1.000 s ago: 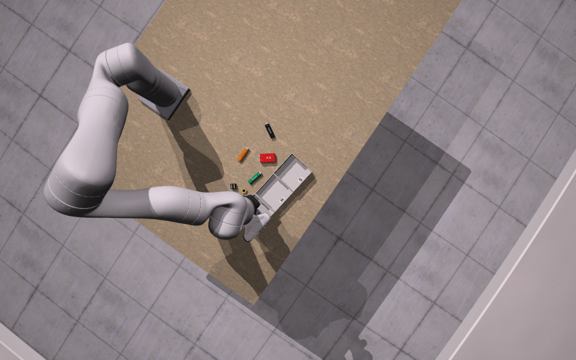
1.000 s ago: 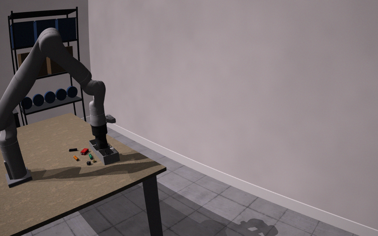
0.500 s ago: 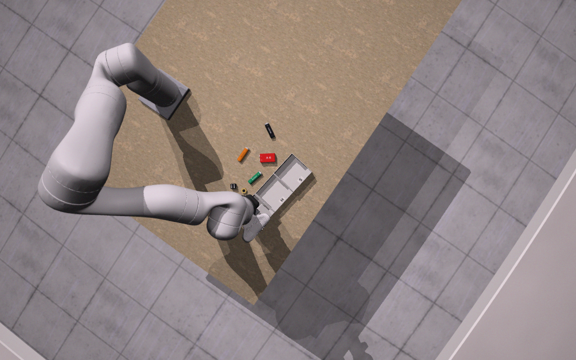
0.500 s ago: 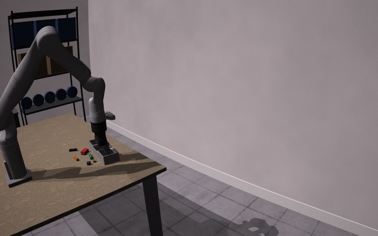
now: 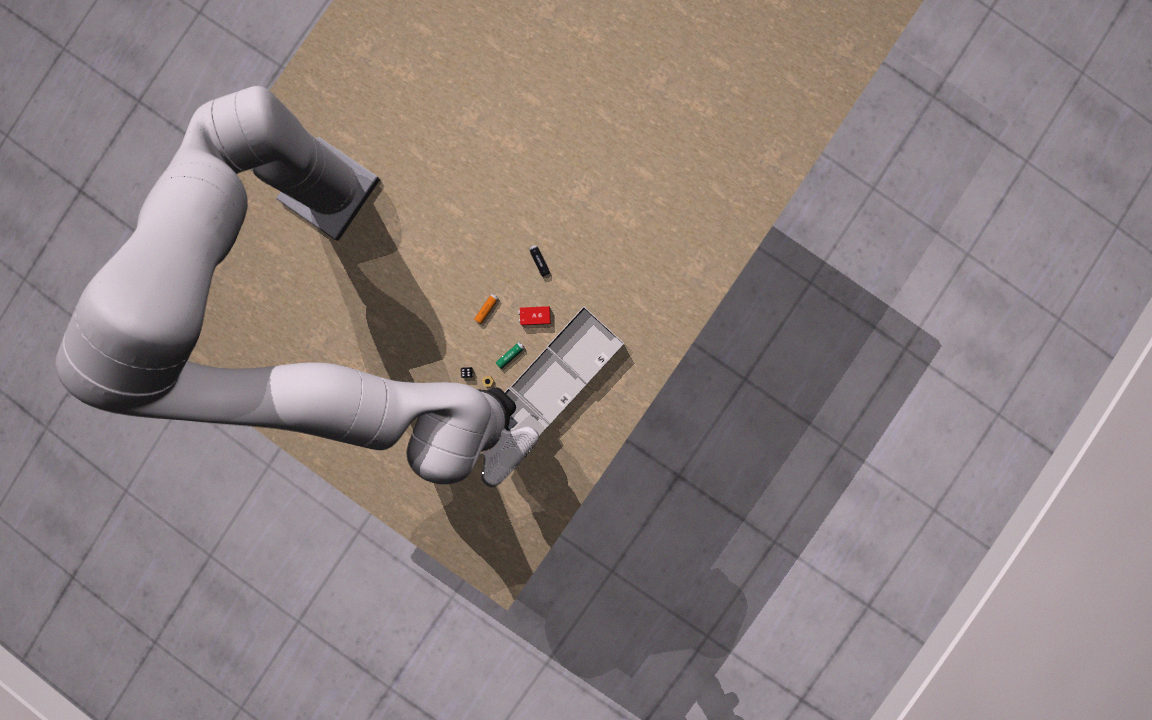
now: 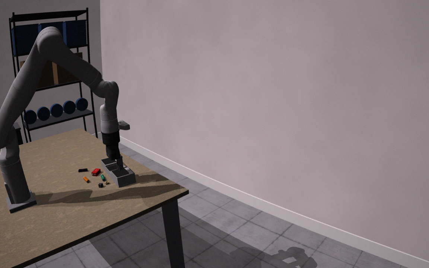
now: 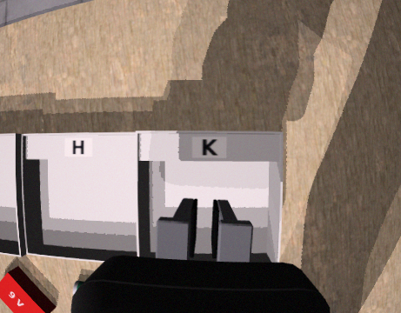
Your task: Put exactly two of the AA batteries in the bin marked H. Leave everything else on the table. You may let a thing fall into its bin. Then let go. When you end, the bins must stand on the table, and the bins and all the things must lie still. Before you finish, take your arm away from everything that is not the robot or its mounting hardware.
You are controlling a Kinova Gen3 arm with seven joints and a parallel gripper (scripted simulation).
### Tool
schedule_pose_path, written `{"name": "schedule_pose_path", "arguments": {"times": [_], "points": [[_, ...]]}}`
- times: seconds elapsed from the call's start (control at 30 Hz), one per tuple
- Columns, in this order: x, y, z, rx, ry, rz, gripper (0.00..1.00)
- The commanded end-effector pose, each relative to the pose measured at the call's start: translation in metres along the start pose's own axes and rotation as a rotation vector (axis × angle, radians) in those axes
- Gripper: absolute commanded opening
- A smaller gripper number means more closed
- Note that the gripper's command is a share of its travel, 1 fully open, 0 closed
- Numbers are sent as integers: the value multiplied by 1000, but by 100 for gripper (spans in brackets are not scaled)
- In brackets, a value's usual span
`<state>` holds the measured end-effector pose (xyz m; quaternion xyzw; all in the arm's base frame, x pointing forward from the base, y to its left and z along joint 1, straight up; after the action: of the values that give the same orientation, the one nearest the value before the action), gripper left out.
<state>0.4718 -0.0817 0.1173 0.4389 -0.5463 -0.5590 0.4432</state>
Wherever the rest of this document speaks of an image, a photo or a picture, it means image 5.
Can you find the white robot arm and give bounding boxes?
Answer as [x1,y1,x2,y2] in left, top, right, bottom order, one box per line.
[56,86,497,484]

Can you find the green aa battery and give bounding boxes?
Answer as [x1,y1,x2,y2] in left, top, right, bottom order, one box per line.
[497,342,524,367]

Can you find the white open cardboard bins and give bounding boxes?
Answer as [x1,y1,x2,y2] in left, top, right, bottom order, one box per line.
[505,308,624,435]

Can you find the red 9v battery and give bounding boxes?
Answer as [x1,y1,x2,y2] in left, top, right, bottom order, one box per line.
[520,306,551,325]

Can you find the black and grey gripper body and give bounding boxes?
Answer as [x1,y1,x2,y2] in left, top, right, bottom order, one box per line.
[477,387,539,487]

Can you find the orange aa battery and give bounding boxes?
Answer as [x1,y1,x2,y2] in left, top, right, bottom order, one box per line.
[473,295,498,324]

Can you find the black aa battery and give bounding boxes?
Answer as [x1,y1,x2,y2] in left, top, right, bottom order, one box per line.
[529,245,550,276]

